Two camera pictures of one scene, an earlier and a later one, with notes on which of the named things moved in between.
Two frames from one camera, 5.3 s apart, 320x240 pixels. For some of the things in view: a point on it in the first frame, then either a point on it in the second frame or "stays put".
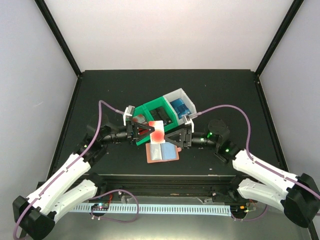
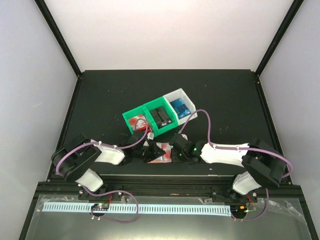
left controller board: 102,207 stays put
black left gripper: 137,126 -> 154,155
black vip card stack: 160,114 stays put
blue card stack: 180,108 stays put
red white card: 157,136 -> 167,147
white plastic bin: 181,104 stays put
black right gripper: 181,132 -> 174,157
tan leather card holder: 162,152 stays put
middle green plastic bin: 159,110 stays put
